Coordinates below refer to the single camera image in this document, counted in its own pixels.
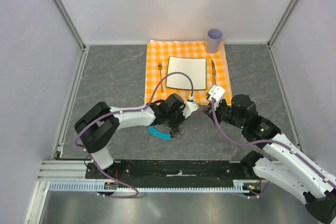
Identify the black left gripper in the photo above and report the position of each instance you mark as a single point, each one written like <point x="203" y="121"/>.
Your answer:
<point x="173" y="125"/>

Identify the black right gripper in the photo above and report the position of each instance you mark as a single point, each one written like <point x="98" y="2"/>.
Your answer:
<point x="223" y="102"/>

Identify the metal key organizer blue handle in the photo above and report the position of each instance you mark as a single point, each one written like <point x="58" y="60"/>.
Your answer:
<point x="166" y="135"/>

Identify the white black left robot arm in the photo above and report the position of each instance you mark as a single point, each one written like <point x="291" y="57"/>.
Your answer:
<point x="96" y="127"/>

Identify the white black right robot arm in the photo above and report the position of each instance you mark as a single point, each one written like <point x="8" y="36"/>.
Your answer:
<point x="302" y="177"/>

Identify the white square plate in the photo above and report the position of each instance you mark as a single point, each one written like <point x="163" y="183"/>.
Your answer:
<point x="195" y="68"/>

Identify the gold knife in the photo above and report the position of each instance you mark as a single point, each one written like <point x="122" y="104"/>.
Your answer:
<point x="213" y="73"/>

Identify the orange white checkered cloth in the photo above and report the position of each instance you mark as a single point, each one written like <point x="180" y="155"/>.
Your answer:
<point x="162" y="50"/>

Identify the lilac plastic cup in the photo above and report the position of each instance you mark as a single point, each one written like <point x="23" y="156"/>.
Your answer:
<point x="214" y="38"/>

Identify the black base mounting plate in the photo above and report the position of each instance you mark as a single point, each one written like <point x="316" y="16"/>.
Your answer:
<point x="179" y="174"/>

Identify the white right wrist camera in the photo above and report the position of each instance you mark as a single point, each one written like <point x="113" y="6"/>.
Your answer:
<point x="216" y="93"/>

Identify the light blue cable duct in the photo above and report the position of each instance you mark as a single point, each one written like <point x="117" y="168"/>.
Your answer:
<point x="101" y="185"/>

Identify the right aluminium frame post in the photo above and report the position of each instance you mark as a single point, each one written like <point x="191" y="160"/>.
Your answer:
<point x="283" y="20"/>

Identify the aluminium frame post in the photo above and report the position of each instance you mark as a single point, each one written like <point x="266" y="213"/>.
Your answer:
<point x="283" y="20"/>
<point x="68" y="21"/>

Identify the left aluminium frame post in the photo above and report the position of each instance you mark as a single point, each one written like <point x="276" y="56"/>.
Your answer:
<point x="68" y="21"/>

